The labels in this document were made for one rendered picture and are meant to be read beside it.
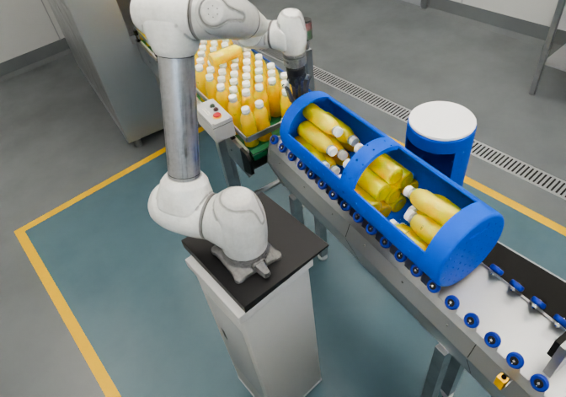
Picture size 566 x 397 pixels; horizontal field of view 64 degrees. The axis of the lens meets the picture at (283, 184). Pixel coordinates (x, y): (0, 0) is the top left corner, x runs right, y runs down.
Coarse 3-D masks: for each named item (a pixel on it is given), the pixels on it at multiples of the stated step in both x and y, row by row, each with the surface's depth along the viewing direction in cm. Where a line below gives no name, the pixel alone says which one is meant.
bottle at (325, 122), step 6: (306, 108) 184; (312, 108) 182; (318, 108) 181; (306, 114) 183; (312, 114) 180; (318, 114) 179; (324, 114) 178; (312, 120) 180; (318, 120) 178; (324, 120) 176; (330, 120) 175; (318, 126) 178; (324, 126) 175; (330, 126) 174; (336, 126) 174; (324, 132) 178; (330, 132) 176
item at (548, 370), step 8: (560, 336) 117; (560, 344) 115; (552, 352) 119; (560, 352) 115; (552, 360) 120; (560, 360) 117; (544, 368) 124; (552, 368) 121; (560, 368) 125; (552, 376) 124
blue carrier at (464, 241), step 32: (320, 96) 180; (288, 128) 180; (352, 128) 189; (352, 160) 155; (416, 160) 151; (352, 192) 155; (448, 192) 154; (384, 224) 145; (448, 224) 129; (480, 224) 127; (416, 256) 137; (448, 256) 128; (480, 256) 143
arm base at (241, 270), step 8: (216, 248) 153; (272, 248) 152; (216, 256) 153; (224, 256) 147; (264, 256) 147; (272, 256) 149; (280, 256) 150; (224, 264) 149; (232, 264) 146; (240, 264) 144; (248, 264) 145; (256, 264) 145; (264, 264) 145; (232, 272) 146; (240, 272) 145; (248, 272) 145; (264, 272) 143; (240, 280) 143
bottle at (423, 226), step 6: (414, 216) 143; (420, 216) 142; (426, 216) 142; (408, 222) 145; (414, 222) 141; (420, 222) 140; (426, 222) 139; (432, 222) 139; (414, 228) 141; (420, 228) 139; (426, 228) 138; (432, 228) 137; (438, 228) 137; (420, 234) 140; (426, 234) 138; (432, 234) 137; (426, 240) 138
